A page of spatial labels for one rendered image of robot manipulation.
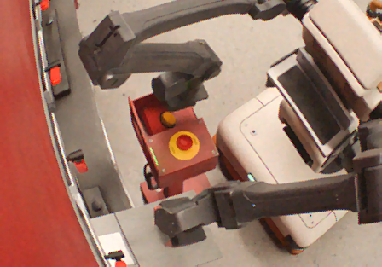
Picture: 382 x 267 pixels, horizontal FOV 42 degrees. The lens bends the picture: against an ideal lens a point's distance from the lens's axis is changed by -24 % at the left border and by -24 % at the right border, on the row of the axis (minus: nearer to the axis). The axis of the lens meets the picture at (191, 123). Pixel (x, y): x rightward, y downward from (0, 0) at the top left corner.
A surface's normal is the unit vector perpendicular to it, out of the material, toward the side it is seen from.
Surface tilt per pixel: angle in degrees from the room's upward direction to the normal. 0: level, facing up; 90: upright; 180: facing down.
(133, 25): 23
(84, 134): 0
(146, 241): 0
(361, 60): 42
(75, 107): 0
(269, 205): 66
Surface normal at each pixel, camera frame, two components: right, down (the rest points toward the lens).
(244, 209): -0.80, 0.24
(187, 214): 0.56, -0.11
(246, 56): 0.03, -0.36
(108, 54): -0.58, 0.15
